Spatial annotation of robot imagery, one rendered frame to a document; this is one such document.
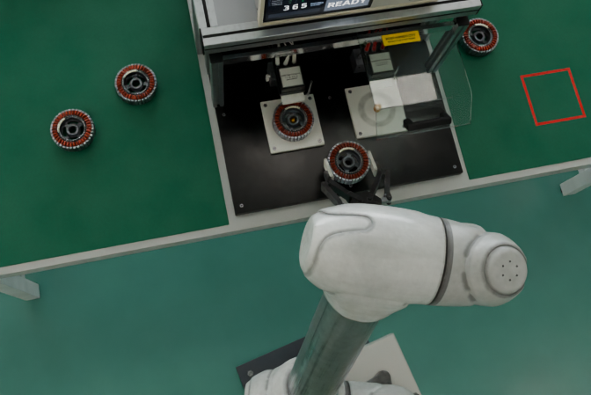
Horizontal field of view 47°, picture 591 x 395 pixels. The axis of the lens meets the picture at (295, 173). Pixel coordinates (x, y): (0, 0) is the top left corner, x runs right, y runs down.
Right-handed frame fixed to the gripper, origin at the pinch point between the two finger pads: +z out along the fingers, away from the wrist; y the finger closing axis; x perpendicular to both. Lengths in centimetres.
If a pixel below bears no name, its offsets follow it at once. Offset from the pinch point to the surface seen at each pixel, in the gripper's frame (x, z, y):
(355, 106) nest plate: 2.7, 17.8, 7.1
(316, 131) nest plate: 0.4, 13.2, -5.4
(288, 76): 17.9, 17.2, -11.9
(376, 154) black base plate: -4.8, 5.6, 10.0
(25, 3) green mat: 21, 62, -78
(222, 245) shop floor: -75, 37, -34
